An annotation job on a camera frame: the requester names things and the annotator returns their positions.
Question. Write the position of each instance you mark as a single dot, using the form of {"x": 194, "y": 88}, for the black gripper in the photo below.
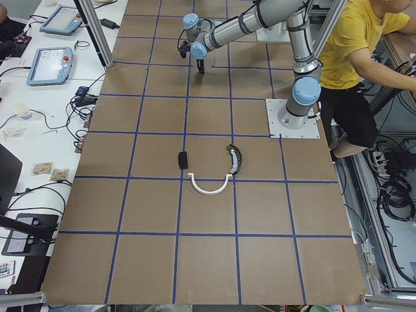
{"x": 199, "y": 62}

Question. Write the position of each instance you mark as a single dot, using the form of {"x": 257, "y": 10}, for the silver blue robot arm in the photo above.
{"x": 272, "y": 22}

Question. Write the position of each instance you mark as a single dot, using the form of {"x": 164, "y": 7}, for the dark green brake shoe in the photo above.
{"x": 236, "y": 157}

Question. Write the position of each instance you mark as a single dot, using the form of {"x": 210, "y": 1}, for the black rectangular remote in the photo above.
{"x": 183, "y": 160}

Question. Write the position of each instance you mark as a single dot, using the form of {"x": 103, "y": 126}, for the black power adapter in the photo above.
{"x": 109, "y": 24}

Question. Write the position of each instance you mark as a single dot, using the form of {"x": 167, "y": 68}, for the black usb hub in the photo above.
{"x": 81, "y": 101}

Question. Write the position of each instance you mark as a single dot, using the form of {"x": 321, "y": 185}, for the person in yellow shirt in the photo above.
{"x": 346, "y": 59}

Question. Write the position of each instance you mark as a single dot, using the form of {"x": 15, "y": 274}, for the far blue teach pendant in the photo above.
{"x": 65, "y": 20}

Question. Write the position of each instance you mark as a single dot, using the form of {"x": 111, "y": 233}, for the blue teach pendant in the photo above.
{"x": 50, "y": 66}
{"x": 65, "y": 20}

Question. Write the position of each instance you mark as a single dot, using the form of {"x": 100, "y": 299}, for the near blue teach pendant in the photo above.
{"x": 50, "y": 66}

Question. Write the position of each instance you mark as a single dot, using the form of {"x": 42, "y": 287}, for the white paper cup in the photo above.
{"x": 23, "y": 112}

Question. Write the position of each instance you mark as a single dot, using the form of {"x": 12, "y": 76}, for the bag of small parts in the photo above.
{"x": 42, "y": 168}

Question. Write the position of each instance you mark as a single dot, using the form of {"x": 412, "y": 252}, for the black device with label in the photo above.
{"x": 30, "y": 234}

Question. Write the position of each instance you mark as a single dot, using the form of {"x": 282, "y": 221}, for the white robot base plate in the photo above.
{"x": 282, "y": 124}

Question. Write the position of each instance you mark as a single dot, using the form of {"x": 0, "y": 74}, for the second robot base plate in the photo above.
{"x": 273, "y": 35}

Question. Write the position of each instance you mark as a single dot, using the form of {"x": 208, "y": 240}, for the white curved plastic bracket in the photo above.
{"x": 209, "y": 188}

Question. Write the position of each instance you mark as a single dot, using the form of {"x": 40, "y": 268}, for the aluminium frame post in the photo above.
{"x": 95, "y": 31}

